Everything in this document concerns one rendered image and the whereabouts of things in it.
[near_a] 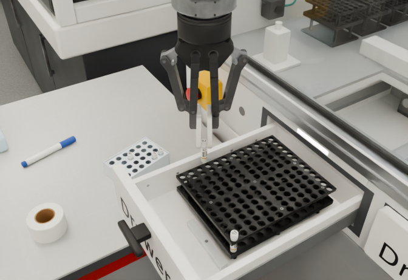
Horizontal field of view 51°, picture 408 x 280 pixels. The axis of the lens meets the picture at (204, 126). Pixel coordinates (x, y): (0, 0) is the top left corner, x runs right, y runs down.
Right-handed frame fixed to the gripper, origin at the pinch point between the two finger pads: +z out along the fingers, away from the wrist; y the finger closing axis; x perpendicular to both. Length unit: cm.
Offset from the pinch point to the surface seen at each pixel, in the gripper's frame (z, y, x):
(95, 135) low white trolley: 25.1, -26.9, 29.3
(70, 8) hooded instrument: 6, -37, 64
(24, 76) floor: 102, -112, 187
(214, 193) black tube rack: 10.9, 1.6, -4.6
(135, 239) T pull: 9.8, -10.6, -14.8
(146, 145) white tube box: 21.5, -13.0, 21.0
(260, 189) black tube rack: 10.9, 9.8, -3.9
